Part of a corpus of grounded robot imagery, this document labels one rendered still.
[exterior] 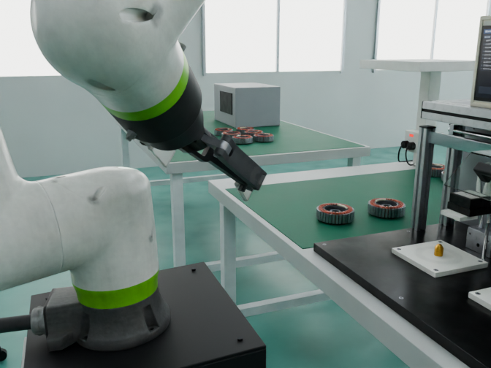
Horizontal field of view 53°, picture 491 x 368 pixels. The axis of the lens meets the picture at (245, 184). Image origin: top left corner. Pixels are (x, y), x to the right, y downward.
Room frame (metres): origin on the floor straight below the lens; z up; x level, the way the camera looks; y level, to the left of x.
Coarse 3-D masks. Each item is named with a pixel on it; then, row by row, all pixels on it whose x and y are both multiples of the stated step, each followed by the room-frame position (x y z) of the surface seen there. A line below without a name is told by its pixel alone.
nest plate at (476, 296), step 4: (484, 288) 0.91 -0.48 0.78; (488, 288) 0.91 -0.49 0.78; (472, 292) 0.89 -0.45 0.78; (476, 292) 0.89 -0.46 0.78; (480, 292) 0.89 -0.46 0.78; (484, 292) 0.89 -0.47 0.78; (488, 292) 0.89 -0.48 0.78; (468, 296) 0.89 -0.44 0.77; (472, 296) 0.88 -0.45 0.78; (476, 296) 0.87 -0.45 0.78; (480, 296) 0.87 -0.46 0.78; (484, 296) 0.87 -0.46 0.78; (488, 296) 0.87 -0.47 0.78; (476, 300) 0.87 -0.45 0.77; (480, 300) 0.86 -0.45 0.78; (484, 300) 0.86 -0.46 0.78; (488, 300) 0.86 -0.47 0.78; (484, 304) 0.85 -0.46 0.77; (488, 304) 0.85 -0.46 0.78; (488, 308) 0.85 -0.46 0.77
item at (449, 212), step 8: (456, 192) 1.12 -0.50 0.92; (464, 192) 1.12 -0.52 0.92; (456, 200) 1.10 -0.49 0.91; (464, 200) 1.08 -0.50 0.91; (472, 200) 1.06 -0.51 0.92; (480, 200) 1.07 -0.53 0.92; (448, 208) 1.12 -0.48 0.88; (456, 208) 1.10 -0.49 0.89; (464, 208) 1.08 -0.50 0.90; (472, 208) 1.06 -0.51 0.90; (480, 208) 1.07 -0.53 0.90; (488, 208) 1.08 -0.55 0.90; (448, 216) 1.09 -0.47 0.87; (456, 216) 1.07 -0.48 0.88; (464, 216) 1.06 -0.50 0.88; (472, 216) 1.06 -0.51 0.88; (480, 216) 1.15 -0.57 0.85; (488, 216) 1.13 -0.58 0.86; (480, 224) 1.15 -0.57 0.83
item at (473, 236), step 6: (468, 228) 1.15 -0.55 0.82; (474, 228) 1.14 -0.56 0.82; (480, 228) 1.14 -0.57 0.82; (468, 234) 1.15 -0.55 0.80; (474, 234) 1.13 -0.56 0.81; (480, 234) 1.12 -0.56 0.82; (468, 240) 1.15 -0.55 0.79; (474, 240) 1.13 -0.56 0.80; (480, 240) 1.11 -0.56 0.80; (468, 246) 1.14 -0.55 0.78; (474, 246) 1.13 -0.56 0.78; (480, 246) 1.11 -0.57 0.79; (480, 252) 1.11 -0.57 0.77
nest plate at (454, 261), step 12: (396, 252) 1.10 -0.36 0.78; (408, 252) 1.09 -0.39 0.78; (420, 252) 1.09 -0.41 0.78; (432, 252) 1.09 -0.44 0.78; (444, 252) 1.09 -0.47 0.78; (456, 252) 1.09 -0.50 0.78; (420, 264) 1.02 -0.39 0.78; (432, 264) 1.02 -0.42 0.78; (444, 264) 1.02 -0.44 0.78; (456, 264) 1.02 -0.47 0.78; (468, 264) 1.02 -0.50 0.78; (480, 264) 1.02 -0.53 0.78
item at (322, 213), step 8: (320, 208) 1.41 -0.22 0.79; (328, 208) 1.44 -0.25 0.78; (336, 208) 1.45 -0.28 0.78; (344, 208) 1.43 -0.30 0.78; (352, 208) 1.42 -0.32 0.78; (320, 216) 1.39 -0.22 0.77; (328, 216) 1.37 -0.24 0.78; (336, 216) 1.36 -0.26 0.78; (344, 216) 1.36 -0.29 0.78; (352, 216) 1.39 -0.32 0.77; (336, 224) 1.37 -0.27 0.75
